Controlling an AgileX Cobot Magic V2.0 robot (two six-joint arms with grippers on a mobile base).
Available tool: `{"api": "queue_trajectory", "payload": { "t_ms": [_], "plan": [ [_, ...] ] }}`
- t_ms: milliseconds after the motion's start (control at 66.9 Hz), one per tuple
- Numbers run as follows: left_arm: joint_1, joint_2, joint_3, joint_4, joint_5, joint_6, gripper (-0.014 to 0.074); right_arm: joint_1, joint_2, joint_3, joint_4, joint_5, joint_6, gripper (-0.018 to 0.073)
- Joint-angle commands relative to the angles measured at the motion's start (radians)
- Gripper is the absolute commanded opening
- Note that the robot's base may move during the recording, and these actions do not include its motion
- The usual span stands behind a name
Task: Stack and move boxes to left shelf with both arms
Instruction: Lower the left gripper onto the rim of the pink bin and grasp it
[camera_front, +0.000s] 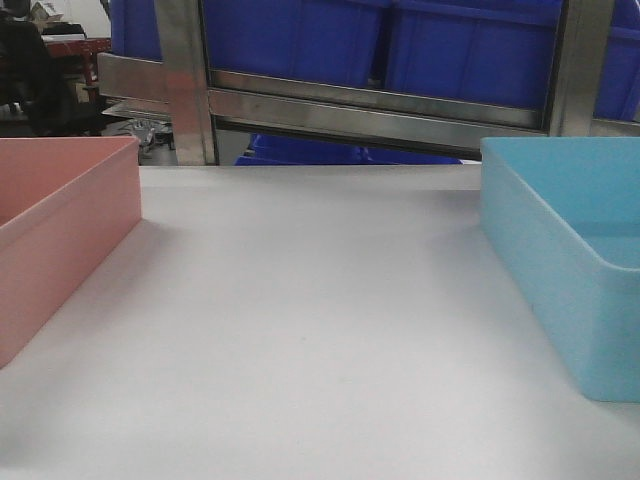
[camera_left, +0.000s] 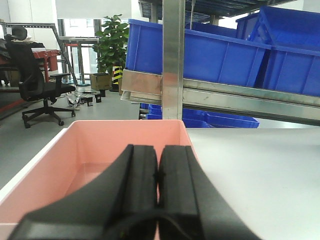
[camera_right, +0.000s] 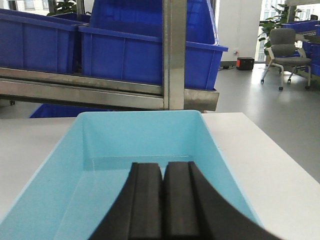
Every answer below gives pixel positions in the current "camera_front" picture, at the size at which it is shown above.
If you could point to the dark blue storage bin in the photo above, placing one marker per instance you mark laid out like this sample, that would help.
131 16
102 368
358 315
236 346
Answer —
134 31
489 52
330 42
618 97

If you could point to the pink plastic box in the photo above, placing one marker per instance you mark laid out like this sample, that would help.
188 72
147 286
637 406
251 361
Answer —
66 203

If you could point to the black chair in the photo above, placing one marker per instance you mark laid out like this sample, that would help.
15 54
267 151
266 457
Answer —
52 109

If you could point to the stainless steel shelf rack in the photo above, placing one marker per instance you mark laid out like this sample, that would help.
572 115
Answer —
199 101

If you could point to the red metal cart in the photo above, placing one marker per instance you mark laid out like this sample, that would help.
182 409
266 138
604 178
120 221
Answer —
84 51

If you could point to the light blue plastic box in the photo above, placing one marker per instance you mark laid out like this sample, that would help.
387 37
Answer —
562 213

